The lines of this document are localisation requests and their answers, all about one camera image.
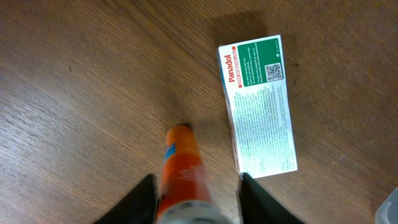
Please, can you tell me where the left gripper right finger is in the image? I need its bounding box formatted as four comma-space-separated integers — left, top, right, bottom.
238, 173, 303, 224

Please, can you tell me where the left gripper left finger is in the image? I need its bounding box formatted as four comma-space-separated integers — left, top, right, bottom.
94, 174, 158, 224

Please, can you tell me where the orange tube white cap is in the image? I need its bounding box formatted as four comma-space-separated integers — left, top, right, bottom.
155, 124, 229, 224

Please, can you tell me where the clear plastic container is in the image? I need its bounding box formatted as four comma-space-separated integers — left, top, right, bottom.
375, 187, 398, 224

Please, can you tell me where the white green medicine box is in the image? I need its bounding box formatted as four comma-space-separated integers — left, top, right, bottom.
217, 35, 298, 179

